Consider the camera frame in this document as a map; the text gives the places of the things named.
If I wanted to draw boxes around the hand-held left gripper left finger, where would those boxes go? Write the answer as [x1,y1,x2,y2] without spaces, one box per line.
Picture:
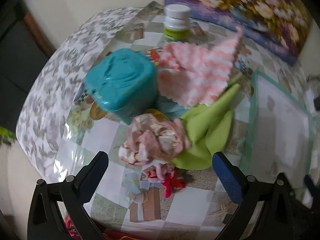
[27,151,110,240]

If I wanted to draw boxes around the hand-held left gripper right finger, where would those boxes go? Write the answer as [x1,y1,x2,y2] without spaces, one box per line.
[212,151,304,240]

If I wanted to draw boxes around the green cloth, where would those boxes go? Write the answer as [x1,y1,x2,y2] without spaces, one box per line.
[172,83,241,169]

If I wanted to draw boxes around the pink fluffy scrunchie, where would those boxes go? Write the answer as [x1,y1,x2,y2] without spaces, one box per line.
[118,114,192,166]

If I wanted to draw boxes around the pink white striped cloth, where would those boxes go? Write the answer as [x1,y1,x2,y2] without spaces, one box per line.
[157,25,244,105]

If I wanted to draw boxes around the checkered printed tablecloth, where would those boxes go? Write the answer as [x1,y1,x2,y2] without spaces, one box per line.
[50,1,320,233]

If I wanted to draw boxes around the red pink scrunchie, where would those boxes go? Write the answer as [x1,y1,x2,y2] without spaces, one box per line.
[146,164,187,199]

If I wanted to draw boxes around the red floral cloth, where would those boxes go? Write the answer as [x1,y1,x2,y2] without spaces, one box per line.
[62,212,140,240]

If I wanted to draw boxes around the yellow cloth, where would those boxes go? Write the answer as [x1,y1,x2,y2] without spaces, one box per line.
[144,108,168,119]

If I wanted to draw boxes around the blue face mask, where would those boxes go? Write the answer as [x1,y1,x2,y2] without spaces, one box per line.
[156,96,188,120]

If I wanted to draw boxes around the teal plastic container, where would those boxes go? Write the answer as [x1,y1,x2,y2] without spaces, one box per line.
[84,49,158,125]

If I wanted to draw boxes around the grey leaf patterned cloth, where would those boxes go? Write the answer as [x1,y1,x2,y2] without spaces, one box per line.
[15,5,145,183]

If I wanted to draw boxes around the dark wooden door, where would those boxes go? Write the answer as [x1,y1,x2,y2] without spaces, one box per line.
[0,0,57,135]

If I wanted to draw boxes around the white pill bottle green label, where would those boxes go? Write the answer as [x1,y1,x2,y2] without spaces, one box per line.
[163,4,192,44]

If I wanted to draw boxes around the floral painting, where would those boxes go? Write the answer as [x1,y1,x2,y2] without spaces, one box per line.
[164,0,314,67]

